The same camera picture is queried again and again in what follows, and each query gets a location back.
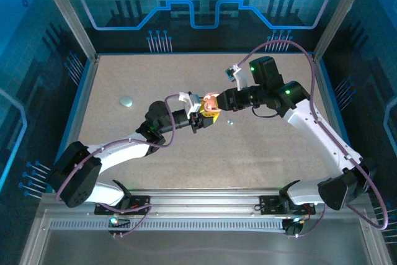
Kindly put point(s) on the pink earbud charging case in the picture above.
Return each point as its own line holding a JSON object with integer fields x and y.
{"x": 212, "y": 103}

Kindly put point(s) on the pale mint earbud charging case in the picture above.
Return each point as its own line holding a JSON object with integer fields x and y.
{"x": 126, "y": 101}

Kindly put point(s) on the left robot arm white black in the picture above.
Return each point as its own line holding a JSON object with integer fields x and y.
{"x": 121, "y": 153}

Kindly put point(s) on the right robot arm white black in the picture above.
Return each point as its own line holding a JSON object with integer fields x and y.
{"x": 319, "y": 141}

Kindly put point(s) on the pale mint earbud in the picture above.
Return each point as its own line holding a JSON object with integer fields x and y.
{"x": 229, "y": 122}

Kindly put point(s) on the small black controller board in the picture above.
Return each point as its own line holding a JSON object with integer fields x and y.
{"x": 122, "y": 224}
{"x": 291, "y": 226}

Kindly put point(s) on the grey metal shelf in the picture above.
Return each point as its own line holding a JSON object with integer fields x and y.
{"x": 201, "y": 249}

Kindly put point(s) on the aluminium side rail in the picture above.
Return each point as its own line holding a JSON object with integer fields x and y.
{"x": 328, "y": 97}
{"x": 81, "y": 106}

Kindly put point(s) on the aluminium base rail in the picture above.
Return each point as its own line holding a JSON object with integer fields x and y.
{"x": 201, "y": 198}

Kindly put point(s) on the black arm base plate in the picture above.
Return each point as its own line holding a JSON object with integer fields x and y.
{"x": 138, "y": 200}
{"x": 270, "y": 204}

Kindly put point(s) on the aluminium frame post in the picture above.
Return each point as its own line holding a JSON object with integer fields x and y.
{"x": 339, "y": 13}
{"x": 69, "y": 13}

